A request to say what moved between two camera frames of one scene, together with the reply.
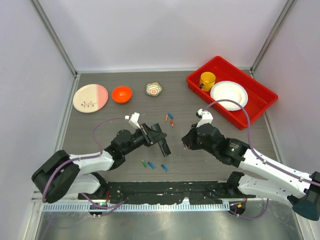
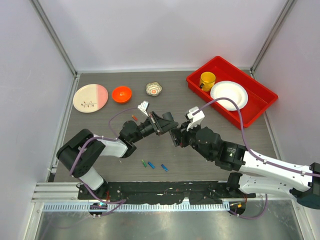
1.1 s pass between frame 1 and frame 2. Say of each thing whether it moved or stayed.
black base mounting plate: stayed
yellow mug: stayed
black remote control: moved
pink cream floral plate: stayed
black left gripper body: moved
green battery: stayed
